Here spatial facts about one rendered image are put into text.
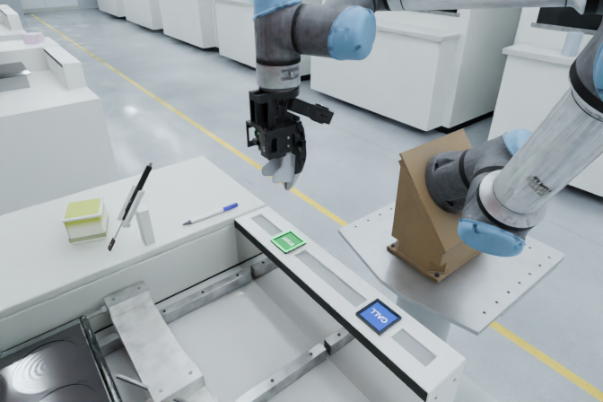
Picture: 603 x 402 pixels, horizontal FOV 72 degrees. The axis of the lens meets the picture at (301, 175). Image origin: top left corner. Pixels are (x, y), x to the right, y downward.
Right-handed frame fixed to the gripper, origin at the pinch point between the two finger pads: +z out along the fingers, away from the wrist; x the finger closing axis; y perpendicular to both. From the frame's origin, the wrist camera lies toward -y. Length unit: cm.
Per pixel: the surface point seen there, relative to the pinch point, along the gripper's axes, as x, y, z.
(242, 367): 10.5, 19.6, 28.7
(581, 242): 7, -206, 111
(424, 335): 33.3, -2.5, 14.7
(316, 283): 13.1, 3.8, 14.7
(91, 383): 3.3, 43.0, 20.6
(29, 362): -7, 50, 21
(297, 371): 19.0, 13.0, 26.1
